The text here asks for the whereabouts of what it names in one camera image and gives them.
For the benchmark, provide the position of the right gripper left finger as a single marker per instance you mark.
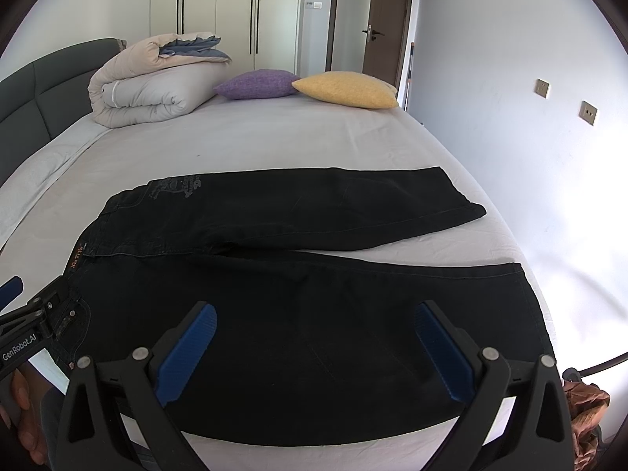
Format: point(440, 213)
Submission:
point(92, 435)

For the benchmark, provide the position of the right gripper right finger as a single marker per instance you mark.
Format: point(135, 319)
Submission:
point(515, 415)

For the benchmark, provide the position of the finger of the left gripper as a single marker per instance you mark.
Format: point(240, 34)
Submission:
point(10, 291)

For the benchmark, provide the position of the black denim pants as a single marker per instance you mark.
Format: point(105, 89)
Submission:
point(313, 346)

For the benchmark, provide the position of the person's left hand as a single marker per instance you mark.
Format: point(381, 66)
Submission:
point(27, 388)

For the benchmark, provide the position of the brown crumpled cloth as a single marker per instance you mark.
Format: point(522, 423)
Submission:
point(587, 404)

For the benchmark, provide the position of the dark grey headboard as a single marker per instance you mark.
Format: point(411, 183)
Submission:
point(42, 99)

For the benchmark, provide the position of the folded beige white duvet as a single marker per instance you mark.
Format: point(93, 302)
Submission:
point(139, 86)

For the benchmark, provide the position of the folded blue garment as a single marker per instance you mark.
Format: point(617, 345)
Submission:
point(203, 47)

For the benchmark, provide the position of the white bed mattress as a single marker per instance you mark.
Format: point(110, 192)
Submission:
point(74, 176)

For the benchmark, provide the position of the yellow pillow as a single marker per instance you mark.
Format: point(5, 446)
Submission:
point(349, 88)

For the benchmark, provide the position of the purple pillow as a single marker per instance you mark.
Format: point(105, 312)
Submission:
point(258, 84)

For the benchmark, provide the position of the cream wardrobe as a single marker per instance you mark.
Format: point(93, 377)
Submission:
point(256, 34)

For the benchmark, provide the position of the brown wooden door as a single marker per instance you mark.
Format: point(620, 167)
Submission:
point(386, 36)

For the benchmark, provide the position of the lower wall socket plate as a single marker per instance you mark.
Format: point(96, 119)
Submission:
point(588, 112)

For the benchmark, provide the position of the upper wall switch plate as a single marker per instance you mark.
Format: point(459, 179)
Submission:
point(541, 88)

